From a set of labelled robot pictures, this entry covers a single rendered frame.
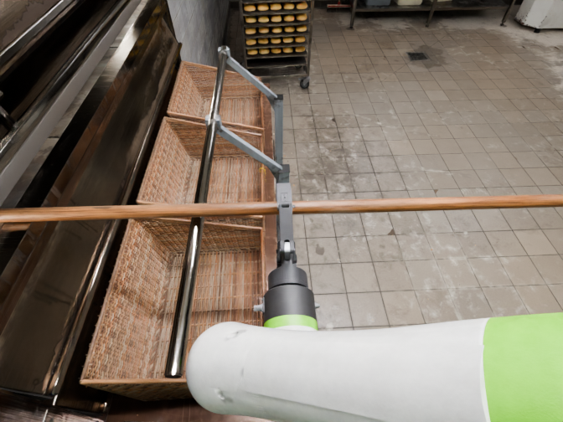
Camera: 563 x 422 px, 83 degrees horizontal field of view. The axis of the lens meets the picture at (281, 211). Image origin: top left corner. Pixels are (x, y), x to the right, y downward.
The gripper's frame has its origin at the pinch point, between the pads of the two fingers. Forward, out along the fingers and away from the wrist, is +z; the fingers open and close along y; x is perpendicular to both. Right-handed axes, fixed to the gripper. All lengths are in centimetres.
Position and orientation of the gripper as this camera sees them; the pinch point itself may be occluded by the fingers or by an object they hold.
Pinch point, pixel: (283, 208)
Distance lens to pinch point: 71.4
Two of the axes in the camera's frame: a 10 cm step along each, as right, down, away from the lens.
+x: 10.0, -0.3, 0.3
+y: 0.0, 6.4, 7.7
